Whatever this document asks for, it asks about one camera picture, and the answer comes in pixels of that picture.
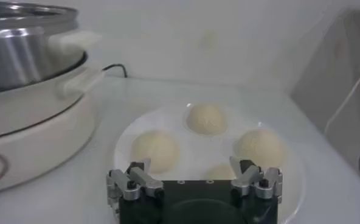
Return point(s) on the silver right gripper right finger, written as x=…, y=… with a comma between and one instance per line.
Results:
x=250, y=178

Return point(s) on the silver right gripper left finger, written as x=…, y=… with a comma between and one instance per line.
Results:
x=143, y=179

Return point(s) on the white electric steamer pot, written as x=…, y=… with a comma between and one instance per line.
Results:
x=31, y=146

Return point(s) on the white round plate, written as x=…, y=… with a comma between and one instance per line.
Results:
x=198, y=149

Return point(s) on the white steamed baozi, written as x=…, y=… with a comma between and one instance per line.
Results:
x=206, y=119
x=155, y=150
x=221, y=173
x=260, y=147

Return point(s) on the stainless steel steamer pot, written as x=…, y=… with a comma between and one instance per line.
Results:
x=12, y=54

